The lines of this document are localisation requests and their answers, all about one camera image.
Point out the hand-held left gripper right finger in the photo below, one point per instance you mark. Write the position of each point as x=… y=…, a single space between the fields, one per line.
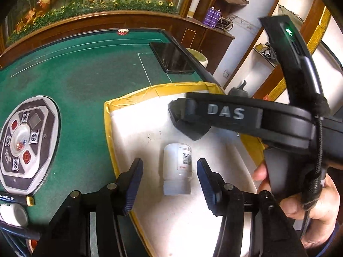
x=209 y=190

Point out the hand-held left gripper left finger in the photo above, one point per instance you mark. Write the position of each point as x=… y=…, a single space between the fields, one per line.
x=132 y=187

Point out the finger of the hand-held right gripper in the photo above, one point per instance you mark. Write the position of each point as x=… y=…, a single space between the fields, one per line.
x=191 y=109

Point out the small white plastic bottle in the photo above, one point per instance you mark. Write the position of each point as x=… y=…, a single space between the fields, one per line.
x=174 y=166

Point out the white foam tray yellow tape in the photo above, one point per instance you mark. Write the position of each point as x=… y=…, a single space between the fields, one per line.
x=150 y=123

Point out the black tape roll red core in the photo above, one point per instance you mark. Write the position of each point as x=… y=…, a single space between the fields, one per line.
x=33 y=244

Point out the black marker yellow ends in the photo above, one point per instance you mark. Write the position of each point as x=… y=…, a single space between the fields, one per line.
x=16 y=199

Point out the white bottle floral label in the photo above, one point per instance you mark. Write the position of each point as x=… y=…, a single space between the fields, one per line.
x=12 y=214

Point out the person's right forearm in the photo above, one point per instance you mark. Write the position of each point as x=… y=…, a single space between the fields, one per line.
x=332 y=239

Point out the person's right hand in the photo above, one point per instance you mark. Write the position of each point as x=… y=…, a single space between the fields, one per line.
x=327 y=206

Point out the white green stool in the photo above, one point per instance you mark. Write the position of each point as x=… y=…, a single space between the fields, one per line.
x=199 y=59

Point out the black tablet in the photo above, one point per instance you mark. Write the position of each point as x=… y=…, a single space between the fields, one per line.
x=171 y=57

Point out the purple spray can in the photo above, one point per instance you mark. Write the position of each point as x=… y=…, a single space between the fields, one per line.
x=209 y=16
x=216 y=18

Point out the red white checkered disc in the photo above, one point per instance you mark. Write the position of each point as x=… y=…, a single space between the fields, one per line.
x=122 y=31

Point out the curved wooden cabinet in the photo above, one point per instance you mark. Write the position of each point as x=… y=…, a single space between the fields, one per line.
x=134 y=21

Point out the grey table control panel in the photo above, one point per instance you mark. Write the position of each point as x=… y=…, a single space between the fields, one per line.
x=26 y=144

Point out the wall socket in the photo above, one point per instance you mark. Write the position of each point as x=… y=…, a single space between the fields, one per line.
x=227 y=74

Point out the gold trimmed wooden frame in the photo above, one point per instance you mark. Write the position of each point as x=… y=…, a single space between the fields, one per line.
x=312 y=45

